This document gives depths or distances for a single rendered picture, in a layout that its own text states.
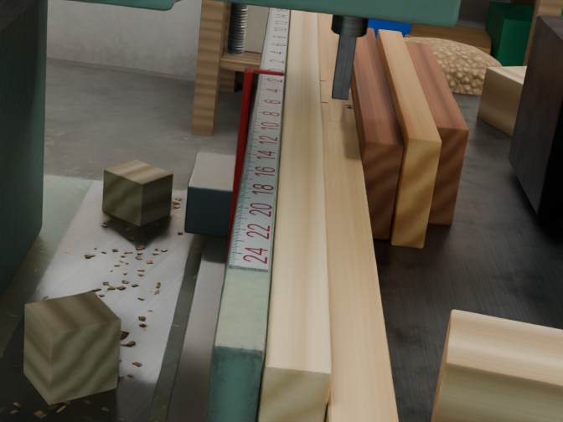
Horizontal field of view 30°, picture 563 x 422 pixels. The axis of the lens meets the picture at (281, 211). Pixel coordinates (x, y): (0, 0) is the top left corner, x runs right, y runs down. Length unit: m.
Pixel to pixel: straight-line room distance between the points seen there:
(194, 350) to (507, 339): 0.25
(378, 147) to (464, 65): 0.32
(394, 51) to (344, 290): 0.31
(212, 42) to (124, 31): 0.77
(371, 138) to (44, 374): 0.20
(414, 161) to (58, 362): 0.20
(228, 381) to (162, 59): 3.75
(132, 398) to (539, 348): 0.26
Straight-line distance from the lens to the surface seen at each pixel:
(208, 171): 0.72
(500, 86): 0.72
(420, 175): 0.50
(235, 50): 0.61
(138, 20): 4.03
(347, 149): 0.51
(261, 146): 0.46
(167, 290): 0.66
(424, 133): 0.50
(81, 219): 0.75
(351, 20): 0.55
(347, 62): 0.56
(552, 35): 0.59
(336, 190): 0.46
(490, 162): 0.66
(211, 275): 0.65
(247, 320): 0.31
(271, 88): 0.54
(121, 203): 0.75
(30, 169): 0.67
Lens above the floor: 1.10
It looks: 22 degrees down
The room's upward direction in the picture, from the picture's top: 7 degrees clockwise
